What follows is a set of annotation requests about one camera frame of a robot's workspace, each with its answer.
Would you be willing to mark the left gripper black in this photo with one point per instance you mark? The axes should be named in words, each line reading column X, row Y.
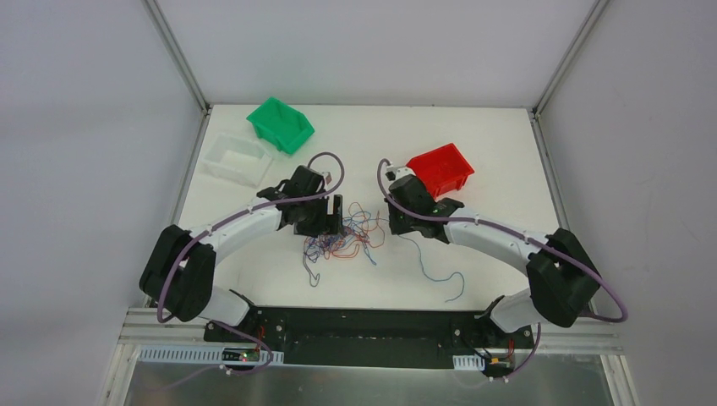
column 324, row 218

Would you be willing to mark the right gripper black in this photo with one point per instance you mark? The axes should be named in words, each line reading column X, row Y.
column 396, row 218

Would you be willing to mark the red plastic bin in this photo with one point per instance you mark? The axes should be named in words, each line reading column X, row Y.
column 442, row 170

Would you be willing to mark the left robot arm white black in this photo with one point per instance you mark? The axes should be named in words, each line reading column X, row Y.
column 179, row 274

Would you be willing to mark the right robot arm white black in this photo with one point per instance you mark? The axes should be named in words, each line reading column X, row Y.
column 561, row 277

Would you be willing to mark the green plastic bin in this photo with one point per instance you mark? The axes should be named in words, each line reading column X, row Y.
column 281, row 125

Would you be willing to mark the clear plastic bin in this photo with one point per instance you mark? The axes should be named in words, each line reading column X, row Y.
column 237, row 159

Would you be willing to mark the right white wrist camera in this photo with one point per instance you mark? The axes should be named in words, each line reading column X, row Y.
column 394, row 172

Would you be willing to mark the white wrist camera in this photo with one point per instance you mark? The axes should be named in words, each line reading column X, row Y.
column 394, row 172
column 328, row 179

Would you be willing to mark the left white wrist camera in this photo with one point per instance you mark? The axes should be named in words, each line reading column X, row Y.
column 328, row 179

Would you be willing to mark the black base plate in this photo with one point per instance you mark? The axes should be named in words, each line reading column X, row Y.
column 414, row 339

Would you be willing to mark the right slotted cable duct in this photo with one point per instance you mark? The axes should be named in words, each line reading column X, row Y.
column 468, row 362

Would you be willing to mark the slotted cable duct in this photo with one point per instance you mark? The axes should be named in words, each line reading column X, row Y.
column 468, row 362
column 208, row 355

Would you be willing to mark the left slotted cable duct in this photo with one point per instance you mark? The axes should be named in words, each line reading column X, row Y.
column 208, row 355

